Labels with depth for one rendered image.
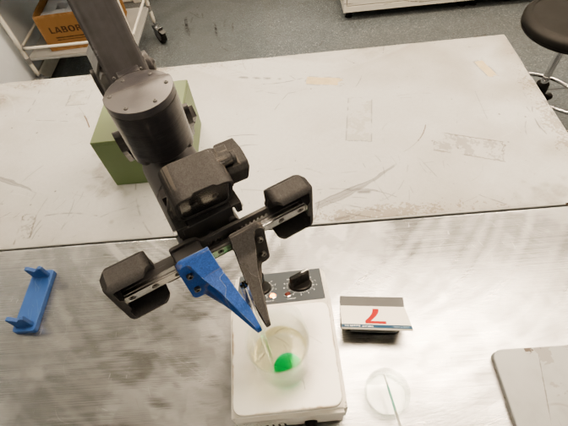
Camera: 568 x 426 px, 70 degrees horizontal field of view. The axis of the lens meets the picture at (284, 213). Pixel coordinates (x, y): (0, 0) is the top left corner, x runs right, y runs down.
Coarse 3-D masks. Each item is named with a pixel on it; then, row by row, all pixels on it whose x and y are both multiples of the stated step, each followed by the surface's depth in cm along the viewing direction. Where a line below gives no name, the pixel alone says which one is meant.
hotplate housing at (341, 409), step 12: (324, 276) 57; (324, 288) 54; (312, 300) 52; (324, 300) 52; (336, 348) 48; (336, 408) 45; (240, 420) 45; (252, 420) 45; (264, 420) 44; (276, 420) 45; (288, 420) 46; (300, 420) 46; (312, 420) 47; (324, 420) 48
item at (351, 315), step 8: (344, 312) 56; (352, 312) 56; (360, 312) 56; (368, 312) 56; (376, 312) 56; (384, 312) 56; (392, 312) 56; (400, 312) 55; (344, 320) 54; (352, 320) 54; (360, 320) 54; (368, 320) 53; (376, 320) 53; (384, 320) 53; (392, 320) 53; (400, 320) 53
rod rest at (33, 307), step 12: (36, 276) 64; (48, 276) 64; (36, 288) 63; (48, 288) 63; (24, 300) 62; (36, 300) 61; (24, 312) 60; (36, 312) 60; (12, 324) 58; (24, 324) 58; (36, 324) 59
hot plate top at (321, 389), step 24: (312, 312) 49; (240, 336) 48; (312, 336) 47; (240, 360) 46; (312, 360) 46; (336, 360) 45; (240, 384) 45; (264, 384) 44; (312, 384) 44; (336, 384) 44; (240, 408) 43; (264, 408) 43; (288, 408) 43; (312, 408) 43
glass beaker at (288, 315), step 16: (288, 304) 41; (272, 320) 43; (288, 320) 43; (256, 336) 43; (304, 336) 42; (304, 352) 39; (256, 368) 41; (304, 368) 41; (272, 384) 42; (288, 384) 42
